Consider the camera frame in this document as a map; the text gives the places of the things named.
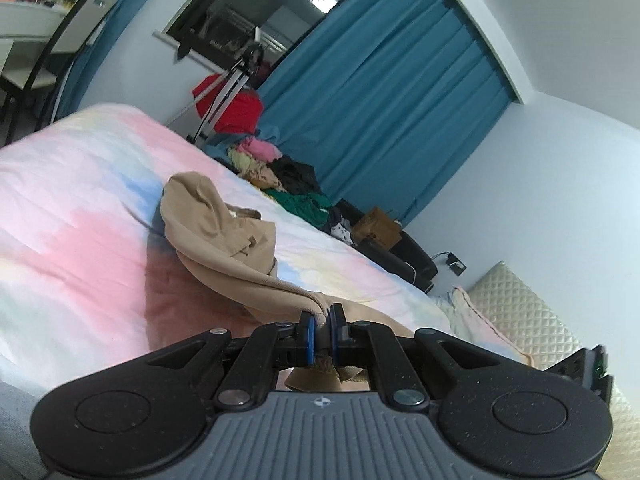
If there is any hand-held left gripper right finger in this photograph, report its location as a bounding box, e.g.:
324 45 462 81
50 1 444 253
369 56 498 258
327 304 507 407

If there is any pale yellow garment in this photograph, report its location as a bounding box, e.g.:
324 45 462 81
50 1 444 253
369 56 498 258
227 147 284 192

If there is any brown cardboard box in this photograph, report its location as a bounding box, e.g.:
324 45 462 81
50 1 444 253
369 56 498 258
351 206 403 252

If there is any pink garment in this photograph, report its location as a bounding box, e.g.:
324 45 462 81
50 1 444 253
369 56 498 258
237 137 284 162

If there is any white patterned cloth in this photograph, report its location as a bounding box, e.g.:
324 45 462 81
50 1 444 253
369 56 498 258
325 210 359 247

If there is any black wall charger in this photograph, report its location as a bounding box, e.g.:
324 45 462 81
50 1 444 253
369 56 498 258
431 251 469 278

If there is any white desk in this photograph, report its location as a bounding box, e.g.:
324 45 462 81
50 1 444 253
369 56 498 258
0 0 72 92

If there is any narrow blue curtain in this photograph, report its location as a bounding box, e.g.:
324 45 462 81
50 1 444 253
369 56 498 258
52 0 182 122

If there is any dark window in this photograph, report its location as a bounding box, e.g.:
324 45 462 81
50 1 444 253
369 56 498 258
152 0 382 92

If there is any black garment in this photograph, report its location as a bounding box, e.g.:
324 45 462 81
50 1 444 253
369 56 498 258
270 156 322 197

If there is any green garment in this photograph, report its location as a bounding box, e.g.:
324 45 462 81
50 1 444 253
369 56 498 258
264 187 334 229

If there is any silver tripod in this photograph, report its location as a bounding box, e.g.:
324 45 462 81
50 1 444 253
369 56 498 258
185 27 267 149

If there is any tan t-shirt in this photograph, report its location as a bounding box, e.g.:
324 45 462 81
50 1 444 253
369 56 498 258
160 171 417 393

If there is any black bag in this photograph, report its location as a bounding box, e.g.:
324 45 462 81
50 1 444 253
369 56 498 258
330 200 439 294

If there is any pastel pillow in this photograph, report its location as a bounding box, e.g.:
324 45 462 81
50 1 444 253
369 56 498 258
434 285 534 367

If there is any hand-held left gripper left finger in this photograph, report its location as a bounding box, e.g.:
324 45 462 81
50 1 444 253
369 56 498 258
145 310 317 408

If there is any wide blue curtain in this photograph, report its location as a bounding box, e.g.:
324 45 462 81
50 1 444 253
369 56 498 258
255 0 517 228

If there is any red garment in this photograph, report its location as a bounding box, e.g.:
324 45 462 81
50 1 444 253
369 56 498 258
192 74 265 135

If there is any bed with pastel sheet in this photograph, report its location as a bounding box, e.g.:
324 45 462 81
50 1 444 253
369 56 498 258
0 102 533 397

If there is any black frame chair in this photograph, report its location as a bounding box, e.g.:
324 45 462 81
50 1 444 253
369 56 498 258
0 0 119 147

